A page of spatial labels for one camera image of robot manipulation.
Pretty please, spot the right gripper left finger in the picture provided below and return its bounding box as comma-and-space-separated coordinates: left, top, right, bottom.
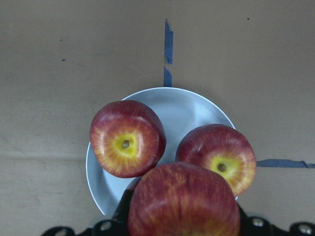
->
41, 189, 134, 236

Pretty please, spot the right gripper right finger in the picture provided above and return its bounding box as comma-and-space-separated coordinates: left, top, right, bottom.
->
238, 205, 315, 236

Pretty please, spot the red yellow striped apple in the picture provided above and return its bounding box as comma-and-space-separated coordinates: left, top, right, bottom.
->
127, 162, 241, 236

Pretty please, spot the red apple plate top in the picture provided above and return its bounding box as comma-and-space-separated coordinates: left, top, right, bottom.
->
176, 124, 256, 197

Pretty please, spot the red apple plate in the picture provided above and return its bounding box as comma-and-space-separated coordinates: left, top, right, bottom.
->
176, 124, 256, 197
90, 100, 166, 178

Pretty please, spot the red apple plate front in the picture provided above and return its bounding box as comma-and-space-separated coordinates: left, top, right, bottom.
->
90, 100, 166, 178

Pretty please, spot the silver metal plate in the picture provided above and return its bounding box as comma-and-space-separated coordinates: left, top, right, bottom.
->
86, 87, 234, 216

